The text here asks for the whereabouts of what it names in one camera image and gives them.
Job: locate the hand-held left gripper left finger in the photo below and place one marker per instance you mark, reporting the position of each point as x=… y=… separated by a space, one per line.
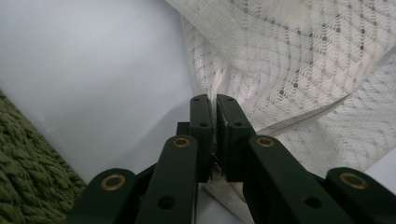
x=201 y=130

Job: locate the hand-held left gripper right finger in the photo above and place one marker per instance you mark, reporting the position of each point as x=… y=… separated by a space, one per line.
x=233 y=137

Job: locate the white cloth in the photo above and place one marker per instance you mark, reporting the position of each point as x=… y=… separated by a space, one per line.
x=295 y=62

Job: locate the green woven basket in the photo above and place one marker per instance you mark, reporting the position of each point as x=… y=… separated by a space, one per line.
x=28 y=174

